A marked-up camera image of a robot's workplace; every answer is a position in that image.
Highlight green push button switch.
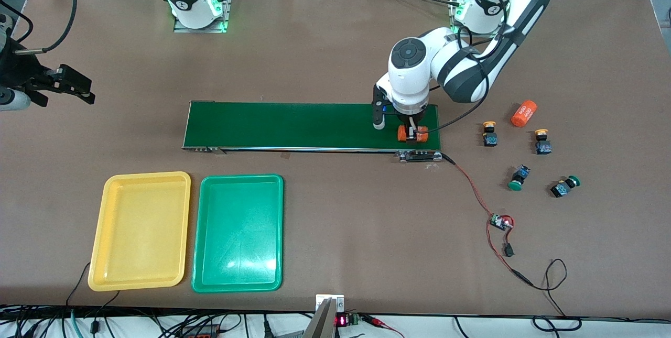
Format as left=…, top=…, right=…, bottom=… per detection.
left=550, top=176, right=580, bottom=198
left=507, top=165, right=531, bottom=192

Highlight red clip leads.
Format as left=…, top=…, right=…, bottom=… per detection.
left=362, top=314, right=405, bottom=338

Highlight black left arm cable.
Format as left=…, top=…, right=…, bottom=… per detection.
left=426, top=0, right=520, bottom=134

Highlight orange cylinder printed 4680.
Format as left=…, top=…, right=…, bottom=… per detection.
left=397, top=125, right=430, bottom=144
left=511, top=100, right=539, bottom=128

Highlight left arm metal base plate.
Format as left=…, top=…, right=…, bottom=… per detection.
left=449, top=0, right=506, bottom=39

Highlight green conveyor belt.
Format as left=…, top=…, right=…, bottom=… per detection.
left=182, top=101, right=442, bottom=163

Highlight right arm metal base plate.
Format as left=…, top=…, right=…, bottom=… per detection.
left=173, top=0, right=234, bottom=34

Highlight thin black cable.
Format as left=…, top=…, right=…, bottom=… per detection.
left=65, top=262, right=121, bottom=308

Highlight red and black cable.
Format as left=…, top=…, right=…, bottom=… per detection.
left=441, top=153, right=582, bottom=331

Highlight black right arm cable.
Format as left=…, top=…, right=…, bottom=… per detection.
left=0, top=0, right=78, bottom=56

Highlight small metal table bracket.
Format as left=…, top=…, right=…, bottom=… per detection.
left=316, top=295, right=345, bottom=312

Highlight orange power strip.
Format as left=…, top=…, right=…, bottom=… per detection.
left=181, top=323, right=221, bottom=338

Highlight green plastic tray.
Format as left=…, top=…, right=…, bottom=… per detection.
left=191, top=174, right=284, bottom=293

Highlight grey camera stand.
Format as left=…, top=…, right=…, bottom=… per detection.
left=301, top=298, right=336, bottom=338

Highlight yellow plastic tray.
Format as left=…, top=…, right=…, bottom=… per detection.
left=88, top=171, right=191, bottom=292

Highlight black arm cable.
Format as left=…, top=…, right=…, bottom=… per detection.
left=0, top=0, right=78, bottom=56
left=426, top=0, right=520, bottom=134

